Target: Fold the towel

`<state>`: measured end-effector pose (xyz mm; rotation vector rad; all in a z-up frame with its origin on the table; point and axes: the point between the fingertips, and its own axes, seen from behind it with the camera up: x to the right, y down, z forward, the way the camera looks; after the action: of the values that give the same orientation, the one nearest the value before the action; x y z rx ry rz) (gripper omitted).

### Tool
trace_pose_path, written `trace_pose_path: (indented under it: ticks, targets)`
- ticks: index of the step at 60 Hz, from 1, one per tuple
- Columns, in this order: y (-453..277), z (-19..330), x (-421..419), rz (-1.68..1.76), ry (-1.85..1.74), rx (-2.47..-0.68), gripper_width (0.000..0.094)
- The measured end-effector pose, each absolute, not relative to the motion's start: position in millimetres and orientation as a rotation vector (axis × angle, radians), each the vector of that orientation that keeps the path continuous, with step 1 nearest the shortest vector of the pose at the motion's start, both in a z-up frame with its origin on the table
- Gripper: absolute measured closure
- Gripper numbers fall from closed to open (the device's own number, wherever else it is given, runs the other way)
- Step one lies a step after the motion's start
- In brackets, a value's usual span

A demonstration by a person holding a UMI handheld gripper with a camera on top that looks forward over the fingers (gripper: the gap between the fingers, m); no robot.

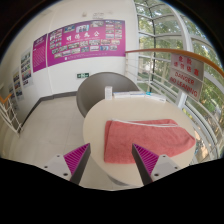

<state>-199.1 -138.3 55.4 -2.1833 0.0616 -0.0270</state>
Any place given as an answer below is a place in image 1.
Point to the white stair railing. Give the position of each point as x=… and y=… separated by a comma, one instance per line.
x=10, y=115

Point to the narrow magenta text wall poster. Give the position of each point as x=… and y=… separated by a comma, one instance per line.
x=39, y=53

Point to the grey warning sign red lettering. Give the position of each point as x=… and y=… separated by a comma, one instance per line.
x=186, y=75

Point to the small upright white box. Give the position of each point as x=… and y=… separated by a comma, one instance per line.
x=108, y=93

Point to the large magenta photo wall poster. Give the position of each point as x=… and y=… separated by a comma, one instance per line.
x=86, y=41

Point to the pink terry towel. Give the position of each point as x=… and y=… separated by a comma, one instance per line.
x=150, y=140

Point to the white photo wall poster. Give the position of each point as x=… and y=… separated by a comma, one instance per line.
x=26, y=68
x=18, y=84

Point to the green exit sign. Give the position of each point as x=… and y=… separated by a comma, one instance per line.
x=83, y=75

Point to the flat white and blue box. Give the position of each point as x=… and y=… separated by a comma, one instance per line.
x=155, y=97

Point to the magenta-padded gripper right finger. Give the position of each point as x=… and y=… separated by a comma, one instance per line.
x=148, y=160

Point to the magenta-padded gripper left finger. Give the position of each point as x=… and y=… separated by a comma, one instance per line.
x=75, y=158

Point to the grey round-backed chair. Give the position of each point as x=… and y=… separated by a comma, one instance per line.
x=100, y=86

